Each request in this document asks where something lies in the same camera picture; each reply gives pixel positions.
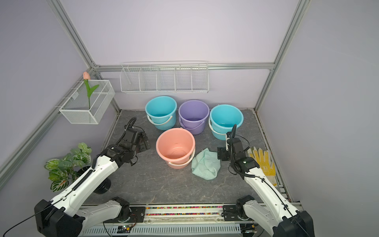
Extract light green microfiber cloth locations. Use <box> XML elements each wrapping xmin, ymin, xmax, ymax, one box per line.
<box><xmin>191</xmin><ymin>148</ymin><xmax>221</xmax><ymax>180</ymax></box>

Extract teal plastic bucket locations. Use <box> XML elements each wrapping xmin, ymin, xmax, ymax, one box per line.
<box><xmin>145</xmin><ymin>96</ymin><xmax>177</xmax><ymax>131</ymax></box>
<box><xmin>208</xmin><ymin>104</ymin><xmax>244</xmax><ymax>141</ymax></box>

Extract pink plastic bucket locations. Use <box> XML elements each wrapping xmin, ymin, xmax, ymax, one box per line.
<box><xmin>156</xmin><ymin>128</ymin><xmax>195</xmax><ymax>169</ymax></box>

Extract purple plastic bucket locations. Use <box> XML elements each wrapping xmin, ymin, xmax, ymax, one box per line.
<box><xmin>178</xmin><ymin>100</ymin><xmax>210</xmax><ymax>135</ymax></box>

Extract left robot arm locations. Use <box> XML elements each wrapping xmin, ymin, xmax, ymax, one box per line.
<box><xmin>34</xmin><ymin>126</ymin><xmax>151</xmax><ymax>237</ymax></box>

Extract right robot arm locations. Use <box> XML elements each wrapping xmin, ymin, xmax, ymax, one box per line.
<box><xmin>218</xmin><ymin>130</ymin><xmax>315</xmax><ymax>237</ymax></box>

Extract yellow white work gloves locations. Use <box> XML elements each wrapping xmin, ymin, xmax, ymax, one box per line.
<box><xmin>247</xmin><ymin>147</ymin><xmax>278</xmax><ymax>187</ymax></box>

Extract potted green leafy plant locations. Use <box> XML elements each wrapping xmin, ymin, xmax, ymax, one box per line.
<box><xmin>44</xmin><ymin>142</ymin><xmax>112</xmax><ymax>195</ymax></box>

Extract artificial pink tulip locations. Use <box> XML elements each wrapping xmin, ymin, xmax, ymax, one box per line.
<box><xmin>83</xmin><ymin>72</ymin><xmax>99</xmax><ymax>110</ymax></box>

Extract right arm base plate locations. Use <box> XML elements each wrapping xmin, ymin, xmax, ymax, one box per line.
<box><xmin>221</xmin><ymin>204</ymin><xmax>252</xmax><ymax>221</ymax></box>

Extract white wire basket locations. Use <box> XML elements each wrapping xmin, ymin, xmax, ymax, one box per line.
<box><xmin>59</xmin><ymin>80</ymin><xmax>115</xmax><ymax>124</ymax></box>

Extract rail with coloured beads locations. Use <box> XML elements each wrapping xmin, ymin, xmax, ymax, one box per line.
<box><xmin>63</xmin><ymin>202</ymin><xmax>309</xmax><ymax>224</ymax></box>

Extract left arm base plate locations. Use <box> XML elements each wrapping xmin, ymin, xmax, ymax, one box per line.
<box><xmin>105</xmin><ymin>206</ymin><xmax>146</xmax><ymax>224</ymax></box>

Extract long white wire shelf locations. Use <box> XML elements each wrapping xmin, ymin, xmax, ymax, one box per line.
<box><xmin>119</xmin><ymin>61</ymin><xmax>209</xmax><ymax>93</ymax></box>

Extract white slotted cable duct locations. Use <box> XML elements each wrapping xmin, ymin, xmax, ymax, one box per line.
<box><xmin>80</xmin><ymin>224</ymin><xmax>242</xmax><ymax>237</ymax></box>

